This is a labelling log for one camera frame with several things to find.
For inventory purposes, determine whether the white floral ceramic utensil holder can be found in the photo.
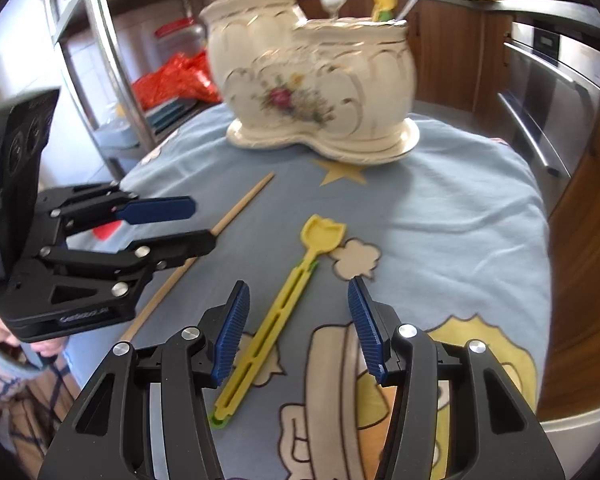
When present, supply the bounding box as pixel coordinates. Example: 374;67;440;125
200;0;420;166

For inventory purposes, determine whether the yellow green plastic spoon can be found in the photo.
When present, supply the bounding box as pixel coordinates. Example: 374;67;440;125
209;214;347;428

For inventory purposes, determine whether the blue cartoon table cloth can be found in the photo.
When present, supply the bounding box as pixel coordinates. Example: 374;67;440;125
42;105;562;479

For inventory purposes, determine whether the stainless steel built-in oven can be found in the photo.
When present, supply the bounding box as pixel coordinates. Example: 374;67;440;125
496;21;600;214

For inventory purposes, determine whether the person's left hand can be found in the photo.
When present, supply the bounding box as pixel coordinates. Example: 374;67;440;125
0;318;69;358

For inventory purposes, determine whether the stainless steel shelf rack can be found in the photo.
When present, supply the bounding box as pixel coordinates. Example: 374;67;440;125
43;0;211;180

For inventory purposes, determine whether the wooden chopstick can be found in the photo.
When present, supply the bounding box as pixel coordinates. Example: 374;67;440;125
118;172;275;342

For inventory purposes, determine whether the red plastic bag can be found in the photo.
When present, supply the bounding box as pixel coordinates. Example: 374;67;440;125
132;49;222;110

